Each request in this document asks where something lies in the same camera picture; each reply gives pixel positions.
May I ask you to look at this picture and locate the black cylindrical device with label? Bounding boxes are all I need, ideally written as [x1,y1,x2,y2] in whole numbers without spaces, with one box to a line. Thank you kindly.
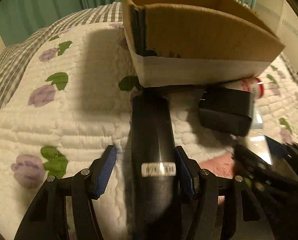
[131,94,182,239]

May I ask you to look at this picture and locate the white floral quilted blanket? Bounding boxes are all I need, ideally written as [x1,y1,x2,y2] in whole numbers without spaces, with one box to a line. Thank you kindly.
[0,23,298,239]

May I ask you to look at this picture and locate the green curtain left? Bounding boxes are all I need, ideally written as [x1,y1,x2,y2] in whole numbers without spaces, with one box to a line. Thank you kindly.
[0,0,120,46]

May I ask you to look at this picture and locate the black power adapter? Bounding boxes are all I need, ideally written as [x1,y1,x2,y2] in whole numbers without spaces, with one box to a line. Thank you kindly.
[198,86,254,137]

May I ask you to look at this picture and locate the grey white checkered bedsheet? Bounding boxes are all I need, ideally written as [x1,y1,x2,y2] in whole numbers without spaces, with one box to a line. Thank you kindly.
[0,2,122,110]

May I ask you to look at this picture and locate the white louvered wardrobe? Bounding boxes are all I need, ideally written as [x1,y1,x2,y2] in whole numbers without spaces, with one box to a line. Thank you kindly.
[255,0,298,75]

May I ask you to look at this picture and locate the white bottle red label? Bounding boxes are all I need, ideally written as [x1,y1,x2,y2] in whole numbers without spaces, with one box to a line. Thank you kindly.
[221,77,265,100]

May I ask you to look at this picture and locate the light blue earbuds case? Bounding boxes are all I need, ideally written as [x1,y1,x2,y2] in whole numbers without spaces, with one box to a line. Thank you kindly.
[250,105,264,130]

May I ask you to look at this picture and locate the brown cardboard box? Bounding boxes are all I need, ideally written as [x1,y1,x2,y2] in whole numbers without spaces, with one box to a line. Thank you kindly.
[122,0,284,87]

